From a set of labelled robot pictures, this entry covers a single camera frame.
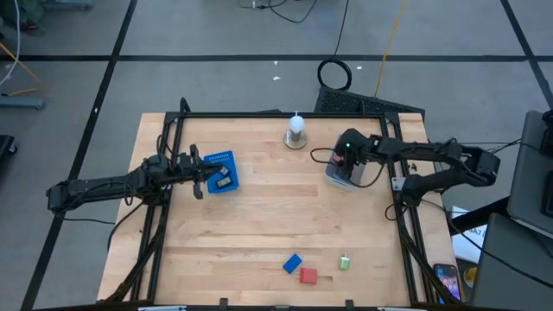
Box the black coiled floor cable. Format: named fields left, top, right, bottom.
left=316, top=0, right=353, bottom=92

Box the red charger with prongs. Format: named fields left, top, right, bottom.
left=298, top=267, right=319, bottom=285

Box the white floor cable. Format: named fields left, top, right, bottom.
left=0, top=0, right=22, bottom=87

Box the white paper sheet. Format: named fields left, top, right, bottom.
left=450, top=206, right=488, bottom=265

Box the white plastic bin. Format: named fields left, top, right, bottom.
left=323, top=135, right=375, bottom=194

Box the green bag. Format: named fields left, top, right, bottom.
left=0, top=0, right=47, bottom=29

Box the blue plastic basket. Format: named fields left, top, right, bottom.
left=202, top=149, right=240, bottom=194

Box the smartphone with lit screen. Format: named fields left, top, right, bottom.
left=432, top=263, right=462, bottom=305

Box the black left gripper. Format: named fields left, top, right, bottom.
left=172, top=144, right=224, bottom=200

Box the long yellow cable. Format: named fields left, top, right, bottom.
left=373, top=0, right=408, bottom=98

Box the black aluminium table frame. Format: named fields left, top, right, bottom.
left=103, top=97, right=463, bottom=311

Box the grey floor bar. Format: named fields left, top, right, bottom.
left=0, top=94, right=46, bottom=111

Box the black perforated mat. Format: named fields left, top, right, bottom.
left=314, top=85, right=427, bottom=118

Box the white light bulb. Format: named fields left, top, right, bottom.
left=289, top=114, right=306, bottom=135

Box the grey desk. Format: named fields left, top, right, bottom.
left=470, top=110, right=553, bottom=311

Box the short yellow floor cable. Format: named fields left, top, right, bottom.
left=0, top=41, right=42, bottom=98

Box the blue plastic box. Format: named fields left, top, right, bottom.
left=282, top=253, right=303, bottom=275

